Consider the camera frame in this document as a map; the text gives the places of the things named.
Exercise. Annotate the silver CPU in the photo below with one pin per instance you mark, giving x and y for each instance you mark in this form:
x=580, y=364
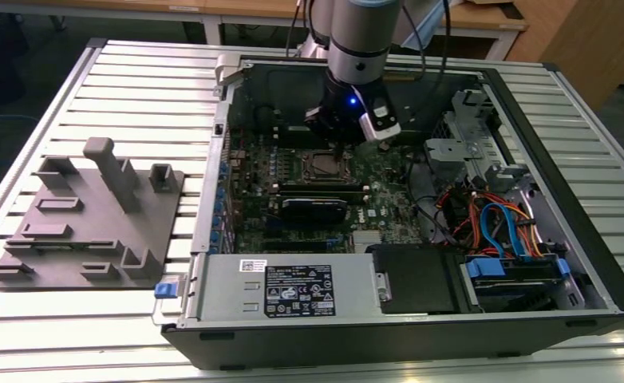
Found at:
x=322, y=165

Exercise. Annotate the CPU socket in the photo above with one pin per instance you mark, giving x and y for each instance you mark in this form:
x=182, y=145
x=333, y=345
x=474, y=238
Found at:
x=308, y=178

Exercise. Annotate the RAM stick with white label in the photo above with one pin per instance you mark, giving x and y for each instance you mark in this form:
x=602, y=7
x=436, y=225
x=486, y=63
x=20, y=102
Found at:
x=298, y=128

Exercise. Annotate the black RAM stick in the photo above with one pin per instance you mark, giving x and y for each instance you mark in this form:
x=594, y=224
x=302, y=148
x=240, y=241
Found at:
x=322, y=192
x=322, y=185

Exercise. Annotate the green motherboard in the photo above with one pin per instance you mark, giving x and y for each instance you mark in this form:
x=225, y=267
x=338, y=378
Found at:
x=386, y=199

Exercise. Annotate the black graphics card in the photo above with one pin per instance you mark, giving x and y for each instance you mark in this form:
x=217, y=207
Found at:
x=312, y=211

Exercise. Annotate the metal drive cage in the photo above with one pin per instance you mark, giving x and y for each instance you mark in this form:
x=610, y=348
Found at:
x=472, y=131

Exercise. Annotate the pale blue teach pendant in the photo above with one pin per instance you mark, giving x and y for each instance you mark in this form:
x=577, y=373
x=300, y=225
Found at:
x=429, y=28

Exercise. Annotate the silver heatsink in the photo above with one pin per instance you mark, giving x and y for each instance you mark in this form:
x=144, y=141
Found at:
x=365, y=237

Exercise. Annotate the black plastic shroud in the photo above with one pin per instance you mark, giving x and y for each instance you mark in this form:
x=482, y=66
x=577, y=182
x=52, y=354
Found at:
x=418, y=279

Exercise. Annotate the hard disk in blue carrier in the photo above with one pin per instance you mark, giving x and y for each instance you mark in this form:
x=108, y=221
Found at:
x=484, y=268

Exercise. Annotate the silver power supply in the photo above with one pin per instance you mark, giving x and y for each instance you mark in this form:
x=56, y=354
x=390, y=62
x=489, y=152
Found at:
x=226, y=287

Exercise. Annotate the grey parts rack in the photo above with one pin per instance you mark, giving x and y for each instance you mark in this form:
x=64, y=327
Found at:
x=98, y=223

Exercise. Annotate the wooden cabinet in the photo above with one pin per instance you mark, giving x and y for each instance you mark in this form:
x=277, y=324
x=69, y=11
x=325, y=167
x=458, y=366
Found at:
x=598, y=40

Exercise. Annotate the blue case latch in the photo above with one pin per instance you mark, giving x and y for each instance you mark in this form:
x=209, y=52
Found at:
x=164, y=290

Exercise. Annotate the black PC case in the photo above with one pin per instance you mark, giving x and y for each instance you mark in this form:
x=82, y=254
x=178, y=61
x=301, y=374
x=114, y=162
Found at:
x=344, y=347

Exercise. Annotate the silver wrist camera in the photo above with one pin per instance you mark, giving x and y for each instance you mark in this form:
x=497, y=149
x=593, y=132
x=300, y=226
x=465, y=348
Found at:
x=381, y=119

